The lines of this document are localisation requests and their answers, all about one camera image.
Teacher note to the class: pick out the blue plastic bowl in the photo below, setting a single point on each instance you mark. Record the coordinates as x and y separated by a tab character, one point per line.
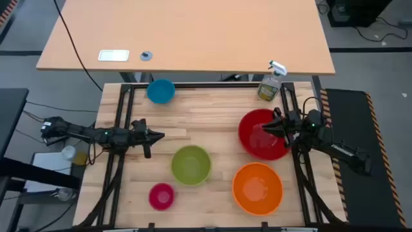
161	91

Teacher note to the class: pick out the clear glass item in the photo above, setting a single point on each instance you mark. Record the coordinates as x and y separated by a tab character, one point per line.
66	194

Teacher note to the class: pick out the spray bottle with white trigger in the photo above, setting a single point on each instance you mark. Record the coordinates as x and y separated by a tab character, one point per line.
268	88

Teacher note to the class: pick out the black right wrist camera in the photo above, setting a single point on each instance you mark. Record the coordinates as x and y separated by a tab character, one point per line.
294	116

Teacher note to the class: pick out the black aluminium rig frame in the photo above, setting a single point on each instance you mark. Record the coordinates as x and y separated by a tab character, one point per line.
125	96

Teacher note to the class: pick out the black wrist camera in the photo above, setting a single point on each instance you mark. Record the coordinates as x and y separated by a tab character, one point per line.
139	124
294	116

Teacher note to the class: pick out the small pink plastic bowl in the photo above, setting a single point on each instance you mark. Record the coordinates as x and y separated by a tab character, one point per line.
162	197

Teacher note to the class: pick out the black computer tower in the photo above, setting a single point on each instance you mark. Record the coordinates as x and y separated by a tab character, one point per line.
357	13

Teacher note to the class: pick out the black side table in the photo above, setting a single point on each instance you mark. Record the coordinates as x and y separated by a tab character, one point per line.
11	116

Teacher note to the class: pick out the black hazard-striped mat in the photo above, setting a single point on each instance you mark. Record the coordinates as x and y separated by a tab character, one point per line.
8	11
357	129

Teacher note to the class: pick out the orange plastic bowl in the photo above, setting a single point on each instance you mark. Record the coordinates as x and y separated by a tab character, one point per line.
257	189

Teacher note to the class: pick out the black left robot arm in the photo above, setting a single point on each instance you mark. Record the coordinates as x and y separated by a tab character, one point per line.
96	135

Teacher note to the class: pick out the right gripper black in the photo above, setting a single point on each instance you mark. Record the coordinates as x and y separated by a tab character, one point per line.
291	132

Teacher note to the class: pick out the green plastic bowl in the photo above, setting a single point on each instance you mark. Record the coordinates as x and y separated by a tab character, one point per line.
191	165

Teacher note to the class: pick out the white paper box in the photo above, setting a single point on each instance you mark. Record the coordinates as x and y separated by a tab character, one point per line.
48	164

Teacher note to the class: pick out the large red plastic bowl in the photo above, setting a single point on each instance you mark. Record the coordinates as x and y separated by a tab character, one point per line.
254	145

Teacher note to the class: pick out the light wooden desk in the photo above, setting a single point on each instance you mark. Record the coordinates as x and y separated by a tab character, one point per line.
193	32

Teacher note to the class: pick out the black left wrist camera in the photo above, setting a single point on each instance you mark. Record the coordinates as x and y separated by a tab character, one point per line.
139	124

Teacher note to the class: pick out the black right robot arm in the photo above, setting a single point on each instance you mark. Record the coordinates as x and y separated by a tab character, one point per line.
347	153

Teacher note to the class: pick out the clear plastic cup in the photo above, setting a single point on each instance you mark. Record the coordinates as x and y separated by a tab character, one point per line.
69	152

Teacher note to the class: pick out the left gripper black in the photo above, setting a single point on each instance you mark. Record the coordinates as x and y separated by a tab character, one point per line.
140	138

